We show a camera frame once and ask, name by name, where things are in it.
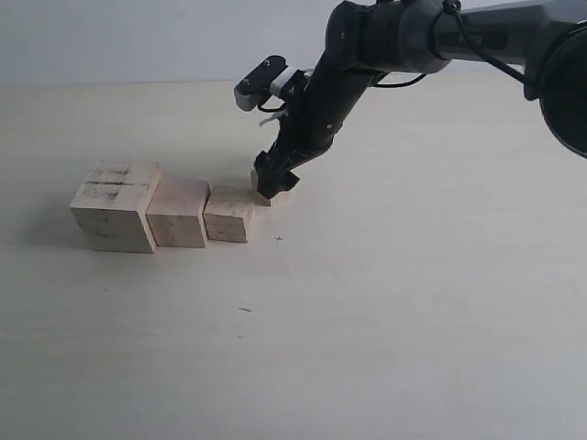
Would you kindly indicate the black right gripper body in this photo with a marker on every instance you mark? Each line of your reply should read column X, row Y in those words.
column 315, row 117

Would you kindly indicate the smallest wooden cube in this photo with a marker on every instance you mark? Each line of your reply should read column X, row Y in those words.
column 262, row 200

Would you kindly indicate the second largest wooden cube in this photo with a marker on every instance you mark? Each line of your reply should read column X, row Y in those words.
column 175, row 213

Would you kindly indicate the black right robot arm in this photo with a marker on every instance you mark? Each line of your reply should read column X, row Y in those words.
column 540, row 44

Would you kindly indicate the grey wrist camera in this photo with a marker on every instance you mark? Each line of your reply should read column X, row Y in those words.
column 263, row 82

